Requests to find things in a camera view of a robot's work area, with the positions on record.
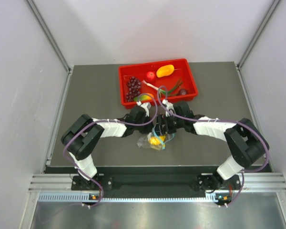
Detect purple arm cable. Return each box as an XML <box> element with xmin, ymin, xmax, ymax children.
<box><xmin>62</xmin><ymin>92</ymin><xmax>158</xmax><ymax>208</ymax></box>
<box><xmin>157</xmin><ymin>85</ymin><xmax>270</xmax><ymax>208</ymax></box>

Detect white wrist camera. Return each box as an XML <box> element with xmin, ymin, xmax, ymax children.
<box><xmin>136</xmin><ymin>101</ymin><xmax>151</xmax><ymax>117</ymax></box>
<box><xmin>162</xmin><ymin>99</ymin><xmax>175</xmax><ymax>117</ymax></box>

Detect right aluminium frame post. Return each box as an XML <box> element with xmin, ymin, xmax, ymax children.
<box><xmin>235</xmin><ymin>0</ymin><xmax>283</xmax><ymax>70</ymax></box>

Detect left aluminium frame post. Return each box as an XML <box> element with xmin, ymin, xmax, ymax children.
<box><xmin>26</xmin><ymin>0</ymin><xmax>73</xmax><ymax>74</ymax></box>

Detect red plastic tray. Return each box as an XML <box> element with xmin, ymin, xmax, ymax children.
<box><xmin>118</xmin><ymin>58</ymin><xmax>198</xmax><ymax>109</ymax></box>

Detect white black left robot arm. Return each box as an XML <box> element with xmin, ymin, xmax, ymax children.
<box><xmin>61</xmin><ymin>103</ymin><xmax>158</xmax><ymax>189</ymax></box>

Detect yellow fake corn cob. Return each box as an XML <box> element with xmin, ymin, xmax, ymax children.
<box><xmin>156</xmin><ymin>64</ymin><xmax>175</xmax><ymax>78</ymax></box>

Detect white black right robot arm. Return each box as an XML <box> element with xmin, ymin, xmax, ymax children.
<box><xmin>157</xmin><ymin>99</ymin><xmax>269</xmax><ymax>190</ymax></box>

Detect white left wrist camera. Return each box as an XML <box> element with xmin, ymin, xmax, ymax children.
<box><xmin>136</xmin><ymin>101</ymin><xmax>151</xmax><ymax>117</ymax></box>

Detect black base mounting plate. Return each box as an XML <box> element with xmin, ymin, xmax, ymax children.
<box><xmin>71</xmin><ymin>173</ymin><xmax>232</xmax><ymax>193</ymax></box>

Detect grey slotted cable duct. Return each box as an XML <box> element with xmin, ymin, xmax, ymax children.
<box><xmin>38</xmin><ymin>193</ymin><xmax>229</xmax><ymax>203</ymax></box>

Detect aluminium frame post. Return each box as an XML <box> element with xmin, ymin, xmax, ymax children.
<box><xmin>26</xmin><ymin>0</ymin><xmax>73</xmax><ymax>74</ymax></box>
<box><xmin>235</xmin><ymin>0</ymin><xmax>283</xmax><ymax>70</ymax></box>

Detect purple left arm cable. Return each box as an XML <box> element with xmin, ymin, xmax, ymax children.
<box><xmin>62</xmin><ymin>92</ymin><xmax>158</xmax><ymax>208</ymax></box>

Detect dark red fake grapes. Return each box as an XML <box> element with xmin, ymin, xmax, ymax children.
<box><xmin>125</xmin><ymin>76</ymin><xmax>142</xmax><ymax>102</ymax></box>

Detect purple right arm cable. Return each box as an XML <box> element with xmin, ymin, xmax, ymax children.
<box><xmin>157</xmin><ymin>85</ymin><xmax>270</xmax><ymax>208</ymax></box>

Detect yellow green fake mango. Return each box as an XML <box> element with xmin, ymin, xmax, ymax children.
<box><xmin>133</xmin><ymin>93</ymin><xmax>154</xmax><ymax>102</ymax></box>

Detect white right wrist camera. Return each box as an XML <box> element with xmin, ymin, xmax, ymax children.
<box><xmin>162</xmin><ymin>99</ymin><xmax>175</xmax><ymax>117</ymax></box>

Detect green fake scallion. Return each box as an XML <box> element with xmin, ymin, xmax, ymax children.
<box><xmin>142</xmin><ymin>79</ymin><xmax>183</xmax><ymax>97</ymax></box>

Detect yellow fake lemon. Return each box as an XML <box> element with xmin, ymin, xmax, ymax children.
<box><xmin>149</xmin><ymin>135</ymin><xmax>166</xmax><ymax>146</ymax></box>

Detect clear zip top bag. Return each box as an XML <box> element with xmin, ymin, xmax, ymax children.
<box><xmin>137</xmin><ymin>126</ymin><xmax>175</xmax><ymax>151</ymax></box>

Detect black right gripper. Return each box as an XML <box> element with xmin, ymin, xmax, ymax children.
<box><xmin>152</xmin><ymin>113</ymin><xmax>184</xmax><ymax>137</ymax></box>

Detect red fake strawberry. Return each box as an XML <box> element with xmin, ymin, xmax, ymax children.
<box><xmin>145</xmin><ymin>72</ymin><xmax>156</xmax><ymax>83</ymax></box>

